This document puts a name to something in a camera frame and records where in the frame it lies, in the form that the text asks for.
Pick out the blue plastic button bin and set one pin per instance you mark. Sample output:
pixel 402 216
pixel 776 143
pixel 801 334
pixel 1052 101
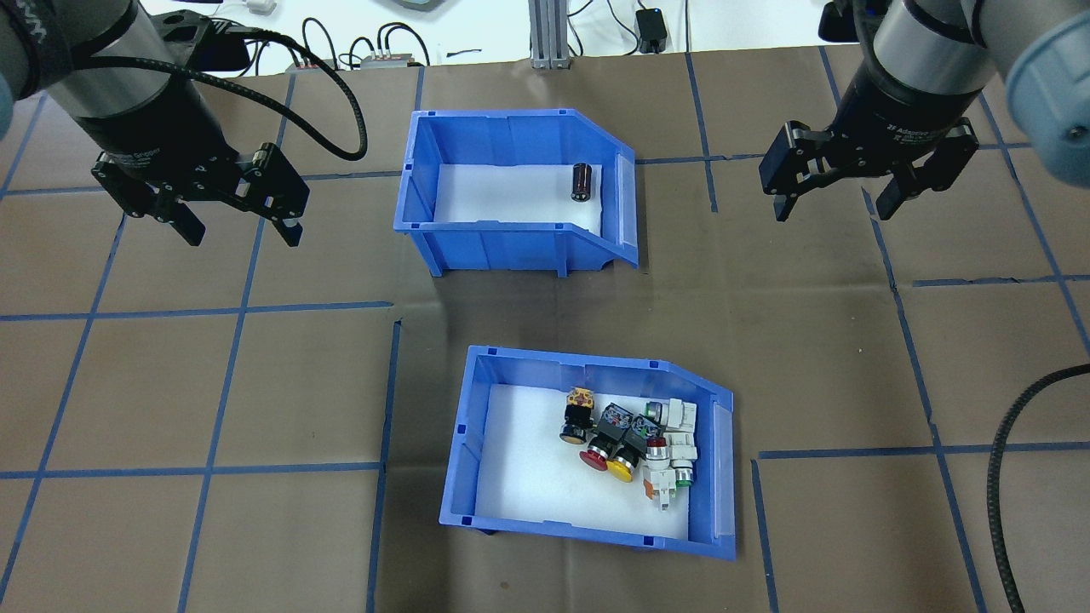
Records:
pixel 468 460

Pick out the blue plastic capacitor bin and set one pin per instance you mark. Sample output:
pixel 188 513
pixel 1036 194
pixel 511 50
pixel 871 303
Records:
pixel 494 249

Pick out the orange and white switch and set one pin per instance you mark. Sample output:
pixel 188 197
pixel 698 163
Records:
pixel 656 491

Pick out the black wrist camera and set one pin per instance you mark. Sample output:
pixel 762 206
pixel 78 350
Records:
pixel 192 34
pixel 839 21

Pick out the mixed small parts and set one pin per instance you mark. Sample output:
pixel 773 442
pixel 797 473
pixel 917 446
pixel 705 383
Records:
pixel 536 468

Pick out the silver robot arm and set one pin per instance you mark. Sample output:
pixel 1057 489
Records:
pixel 111 51
pixel 928 34

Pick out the black amber-headed push button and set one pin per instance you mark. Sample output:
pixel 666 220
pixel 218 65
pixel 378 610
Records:
pixel 576 419

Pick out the dark brown cylindrical capacitor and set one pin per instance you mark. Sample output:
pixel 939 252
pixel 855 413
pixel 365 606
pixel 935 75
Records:
pixel 582 181

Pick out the white bin liner sheet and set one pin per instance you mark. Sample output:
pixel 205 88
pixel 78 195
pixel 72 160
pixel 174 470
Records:
pixel 511 200

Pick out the white switch block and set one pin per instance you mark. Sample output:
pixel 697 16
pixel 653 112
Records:
pixel 683 415

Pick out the red mushroom push button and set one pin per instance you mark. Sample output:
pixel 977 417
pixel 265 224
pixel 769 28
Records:
pixel 593 460

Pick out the aluminium profile post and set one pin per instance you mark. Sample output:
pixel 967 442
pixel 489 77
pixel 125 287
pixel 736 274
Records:
pixel 549 34

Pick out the silver green-lens pilot lamp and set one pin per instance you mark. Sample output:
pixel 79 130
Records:
pixel 654 411

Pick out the small white desk object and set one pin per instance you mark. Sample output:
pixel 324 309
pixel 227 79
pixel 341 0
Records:
pixel 260 7

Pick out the yellow push button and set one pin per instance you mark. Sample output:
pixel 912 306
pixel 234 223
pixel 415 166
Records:
pixel 622 466

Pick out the small red-headed white button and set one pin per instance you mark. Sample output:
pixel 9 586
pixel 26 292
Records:
pixel 656 449

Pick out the green-headed white button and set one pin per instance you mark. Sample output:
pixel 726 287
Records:
pixel 684 477

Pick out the black power adapter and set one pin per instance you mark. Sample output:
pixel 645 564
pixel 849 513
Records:
pixel 652 32

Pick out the grey desk object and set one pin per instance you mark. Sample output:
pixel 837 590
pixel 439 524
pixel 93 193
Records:
pixel 417 4

